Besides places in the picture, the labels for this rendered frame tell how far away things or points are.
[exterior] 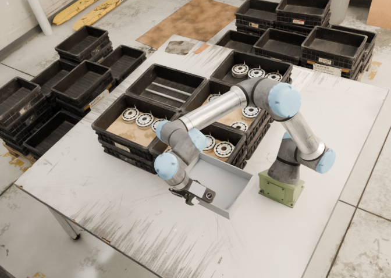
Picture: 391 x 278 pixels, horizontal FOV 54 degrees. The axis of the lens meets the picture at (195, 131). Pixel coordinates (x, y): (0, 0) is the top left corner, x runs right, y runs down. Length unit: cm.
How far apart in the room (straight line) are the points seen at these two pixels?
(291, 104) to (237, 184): 40
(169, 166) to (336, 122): 132
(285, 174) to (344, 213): 104
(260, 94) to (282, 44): 201
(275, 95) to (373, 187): 168
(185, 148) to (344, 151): 114
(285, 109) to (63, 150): 148
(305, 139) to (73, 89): 211
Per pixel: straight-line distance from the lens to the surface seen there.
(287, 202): 191
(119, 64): 350
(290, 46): 339
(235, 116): 213
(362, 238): 270
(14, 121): 319
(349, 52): 317
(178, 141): 125
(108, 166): 223
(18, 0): 506
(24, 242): 308
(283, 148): 180
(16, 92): 347
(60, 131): 324
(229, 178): 159
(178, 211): 194
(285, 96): 138
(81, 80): 327
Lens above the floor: 233
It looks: 46 degrees down
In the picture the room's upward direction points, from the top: 11 degrees counter-clockwise
